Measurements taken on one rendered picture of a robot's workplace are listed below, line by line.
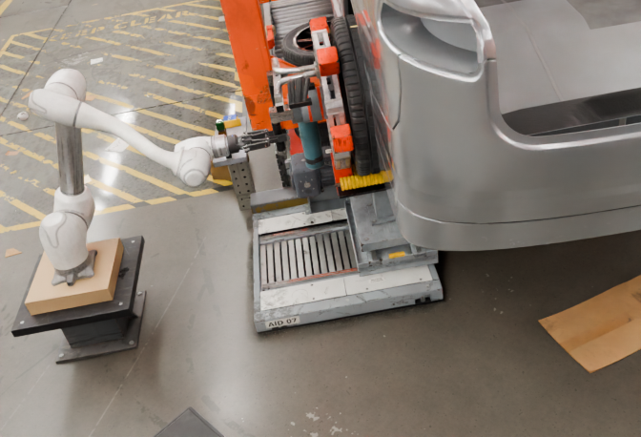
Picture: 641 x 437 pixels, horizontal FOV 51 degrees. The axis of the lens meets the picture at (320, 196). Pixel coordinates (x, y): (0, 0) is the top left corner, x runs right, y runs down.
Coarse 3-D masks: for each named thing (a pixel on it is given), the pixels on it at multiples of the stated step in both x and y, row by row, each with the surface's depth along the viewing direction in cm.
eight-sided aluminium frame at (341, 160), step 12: (312, 36) 271; (324, 36) 267; (324, 84) 253; (336, 84) 252; (324, 96) 252; (336, 96) 252; (336, 108) 251; (336, 120) 302; (336, 156) 264; (348, 156) 265; (336, 168) 282
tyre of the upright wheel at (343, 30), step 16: (352, 16) 264; (336, 32) 256; (352, 32) 254; (352, 48) 250; (352, 64) 247; (352, 80) 246; (352, 96) 247; (368, 96) 247; (352, 112) 249; (368, 112) 248; (352, 128) 254; (368, 128) 252; (368, 144) 256; (368, 160) 262
